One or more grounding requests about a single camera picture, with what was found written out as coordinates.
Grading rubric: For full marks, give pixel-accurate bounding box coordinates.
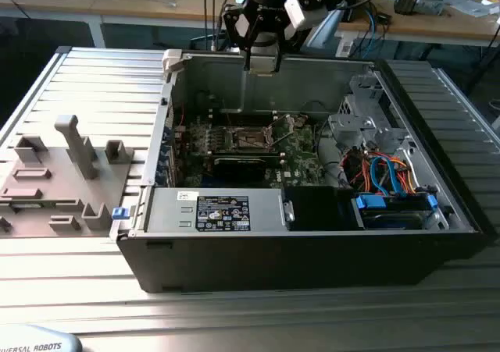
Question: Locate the grey parts rack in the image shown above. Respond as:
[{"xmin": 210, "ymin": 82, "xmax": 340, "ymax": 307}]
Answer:
[{"xmin": 0, "ymin": 113, "xmax": 136, "ymax": 238}]

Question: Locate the hard disk in blue carrier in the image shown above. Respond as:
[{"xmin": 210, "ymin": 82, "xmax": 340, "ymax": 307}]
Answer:
[{"xmin": 351, "ymin": 194, "xmax": 438, "ymax": 230}]

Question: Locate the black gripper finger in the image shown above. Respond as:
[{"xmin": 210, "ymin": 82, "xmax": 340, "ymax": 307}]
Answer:
[
  {"xmin": 222, "ymin": 7, "xmax": 262, "ymax": 73},
  {"xmin": 273, "ymin": 15, "xmax": 305, "ymax": 75}
]

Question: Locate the orange wire bundle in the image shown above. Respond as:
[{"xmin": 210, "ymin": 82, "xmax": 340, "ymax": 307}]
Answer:
[{"xmin": 347, "ymin": 152, "xmax": 419, "ymax": 195}]

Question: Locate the grey power supply unit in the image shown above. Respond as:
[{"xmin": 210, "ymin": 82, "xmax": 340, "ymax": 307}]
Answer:
[{"xmin": 142, "ymin": 187, "xmax": 288, "ymax": 234}]

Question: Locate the beige case latch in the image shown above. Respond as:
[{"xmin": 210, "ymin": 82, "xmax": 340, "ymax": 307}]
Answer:
[{"xmin": 162, "ymin": 49, "xmax": 184, "ymax": 74}]

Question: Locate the metal locking lever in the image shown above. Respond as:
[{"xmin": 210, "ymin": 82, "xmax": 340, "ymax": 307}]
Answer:
[{"xmin": 220, "ymin": 98, "xmax": 237, "ymax": 133}]

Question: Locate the silver CPU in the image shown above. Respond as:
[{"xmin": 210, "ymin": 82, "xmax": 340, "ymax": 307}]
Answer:
[{"xmin": 248, "ymin": 55, "xmax": 277, "ymax": 76}]

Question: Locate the red wire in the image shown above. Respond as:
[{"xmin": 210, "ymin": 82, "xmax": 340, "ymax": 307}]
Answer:
[{"xmin": 171, "ymin": 101, "xmax": 187, "ymax": 125}]

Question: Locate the wooden desk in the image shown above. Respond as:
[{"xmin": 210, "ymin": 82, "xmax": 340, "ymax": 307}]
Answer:
[
  {"xmin": 331, "ymin": 0, "xmax": 500, "ymax": 51},
  {"xmin": 0, "ymin": 0, "xmax": 251, "ymax": 48}
]

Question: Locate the black PC case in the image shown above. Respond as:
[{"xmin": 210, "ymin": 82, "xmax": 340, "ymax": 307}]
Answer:
[{"xmin": 116, "ymin": 49, "xmax": 489, "ymax": 294}]

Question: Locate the black graphics card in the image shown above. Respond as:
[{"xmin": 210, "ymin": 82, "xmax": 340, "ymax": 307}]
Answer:
[{"xmin": 205, "ymin": 152, "xmax": 282, "ymax": 181}]

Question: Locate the blue wire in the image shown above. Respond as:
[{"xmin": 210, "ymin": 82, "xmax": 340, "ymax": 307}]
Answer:
[{"xmin": 369, "ymin": 155, "xmax": 407, "ymax": 199}]

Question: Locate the black plastic shroud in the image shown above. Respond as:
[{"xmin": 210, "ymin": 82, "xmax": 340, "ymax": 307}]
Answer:
[{"xmin": 283, "ymin": 186, "xmax": 366, "ymax": 232}]

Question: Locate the copper heatsink cooler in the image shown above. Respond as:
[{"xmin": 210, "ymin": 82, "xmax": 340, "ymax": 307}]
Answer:
[{"xmin": 393, "ymin": 0, "xmax": 446, "ymax": 16}]

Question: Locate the pale blue teach pendant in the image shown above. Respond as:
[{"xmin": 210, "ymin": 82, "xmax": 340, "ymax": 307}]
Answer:
[{"xmin": 0, "ymin": 324, "xmax": 83, "ymax": 352}]

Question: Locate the green motherboard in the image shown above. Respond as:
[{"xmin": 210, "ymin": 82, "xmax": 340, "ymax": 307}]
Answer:
[{"xmin": 171, "ymin": 112, "xmax": 327, "ymax": 187}]

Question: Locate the silver metal drive cage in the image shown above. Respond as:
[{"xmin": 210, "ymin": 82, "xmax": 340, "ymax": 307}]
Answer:
[{"xmin": 327, "ymin": 74, "xmax": 411, "ymax": 150}]

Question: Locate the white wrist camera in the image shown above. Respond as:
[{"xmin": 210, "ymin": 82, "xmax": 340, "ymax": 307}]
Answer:
[{"xmin": 284, "ymin": 0, "xmax": 327, "ymax": 31}]

